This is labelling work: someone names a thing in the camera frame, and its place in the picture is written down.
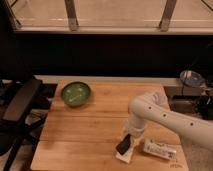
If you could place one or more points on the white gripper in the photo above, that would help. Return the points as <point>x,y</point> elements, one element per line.
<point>134,127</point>

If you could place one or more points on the black eraser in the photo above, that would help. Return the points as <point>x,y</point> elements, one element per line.
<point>124,145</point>

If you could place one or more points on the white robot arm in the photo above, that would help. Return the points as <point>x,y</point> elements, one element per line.
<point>149,106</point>

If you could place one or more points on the white labelled packet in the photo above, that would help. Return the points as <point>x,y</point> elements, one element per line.
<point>159,149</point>

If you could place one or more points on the green bowl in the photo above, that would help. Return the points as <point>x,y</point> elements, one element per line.
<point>75,94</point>

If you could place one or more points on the round silver disc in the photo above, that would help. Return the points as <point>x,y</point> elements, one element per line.
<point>191,78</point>

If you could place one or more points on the black office chair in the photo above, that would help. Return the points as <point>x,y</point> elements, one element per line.
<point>13,129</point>

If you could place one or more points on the grey metal leg left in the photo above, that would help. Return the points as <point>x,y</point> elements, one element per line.
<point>71,15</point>

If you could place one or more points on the grey metal leg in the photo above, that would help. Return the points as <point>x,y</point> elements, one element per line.
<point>167,15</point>
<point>71,15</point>

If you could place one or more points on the grey metal leg right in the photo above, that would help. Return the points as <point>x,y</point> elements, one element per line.
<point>167,15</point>

